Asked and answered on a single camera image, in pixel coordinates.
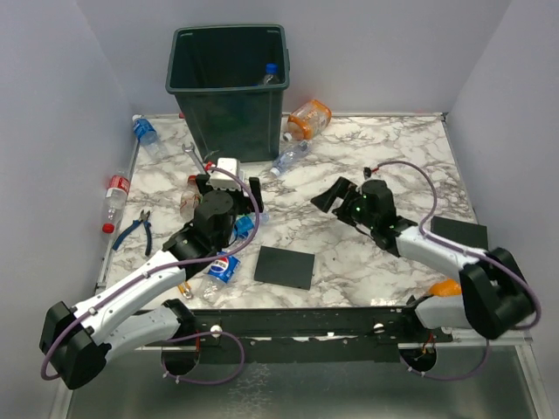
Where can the small red cap bottle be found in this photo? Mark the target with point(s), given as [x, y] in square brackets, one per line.
[190, 199]

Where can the blue water bottle far left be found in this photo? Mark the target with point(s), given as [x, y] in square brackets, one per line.
[148, 138]

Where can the aluminium frame rail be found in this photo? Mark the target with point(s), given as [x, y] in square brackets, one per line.
[510, 385]

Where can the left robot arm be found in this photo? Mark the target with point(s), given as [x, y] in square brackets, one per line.
[78, 341]

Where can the steel wrench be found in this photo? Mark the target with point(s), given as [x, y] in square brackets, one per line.
[190, 151]

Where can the large orange jar bottle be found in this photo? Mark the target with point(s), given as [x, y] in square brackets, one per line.
[308, 120]

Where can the blue label water bottle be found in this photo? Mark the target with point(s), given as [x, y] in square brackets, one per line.
[271, 76]

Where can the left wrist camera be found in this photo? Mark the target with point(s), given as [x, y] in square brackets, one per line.
[226, 174]

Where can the red cola bottle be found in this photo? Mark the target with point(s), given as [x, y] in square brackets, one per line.
[114, 202]

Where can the dark green bin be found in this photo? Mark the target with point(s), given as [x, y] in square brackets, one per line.
[213, 73]

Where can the orange object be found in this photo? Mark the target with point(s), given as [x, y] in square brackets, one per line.
[447, 288]

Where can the yellow utility knife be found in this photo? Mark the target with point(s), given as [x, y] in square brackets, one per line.
[185, 290]

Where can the blue cap water bottle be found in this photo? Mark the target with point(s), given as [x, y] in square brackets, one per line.
[243, 227]

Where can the Pepsi bottle near front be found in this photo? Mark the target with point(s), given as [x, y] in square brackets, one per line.
[219, 274]

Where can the black box at right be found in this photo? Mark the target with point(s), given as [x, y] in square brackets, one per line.
[467, 234]

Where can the black flat box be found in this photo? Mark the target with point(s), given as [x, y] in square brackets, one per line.
[283, 267]

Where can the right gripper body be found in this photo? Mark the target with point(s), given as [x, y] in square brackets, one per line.
[352, 210]

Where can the black mounting rail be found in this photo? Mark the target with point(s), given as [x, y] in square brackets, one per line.
[225, 336]

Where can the clear crushed water bottle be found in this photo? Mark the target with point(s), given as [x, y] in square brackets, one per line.
[289, 157]

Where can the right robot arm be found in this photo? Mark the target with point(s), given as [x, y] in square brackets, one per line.
[494, 297]

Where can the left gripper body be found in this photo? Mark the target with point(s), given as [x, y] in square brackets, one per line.
[242, 204]

